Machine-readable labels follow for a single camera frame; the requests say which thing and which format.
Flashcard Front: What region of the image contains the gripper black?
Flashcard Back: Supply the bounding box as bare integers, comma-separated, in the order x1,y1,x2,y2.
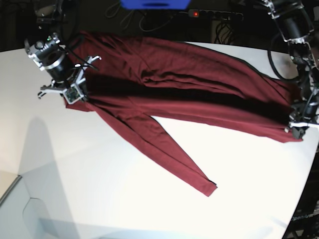
24,33,102,99
284,97,319,138

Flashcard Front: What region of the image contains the dark red t-shirt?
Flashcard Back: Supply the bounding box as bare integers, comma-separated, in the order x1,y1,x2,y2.
66,32,299,196

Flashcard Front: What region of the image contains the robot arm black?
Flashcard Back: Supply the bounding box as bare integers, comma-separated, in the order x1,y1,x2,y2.
24,0,101,105
259,0,319,139

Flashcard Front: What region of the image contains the blue box at top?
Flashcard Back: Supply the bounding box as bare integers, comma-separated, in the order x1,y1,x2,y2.
120,0,190,9

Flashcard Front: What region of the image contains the black power strip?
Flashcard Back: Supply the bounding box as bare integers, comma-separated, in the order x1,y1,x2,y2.
187,9,244,21

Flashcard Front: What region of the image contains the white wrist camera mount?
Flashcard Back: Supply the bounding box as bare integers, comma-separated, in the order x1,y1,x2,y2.
62,86,84,104

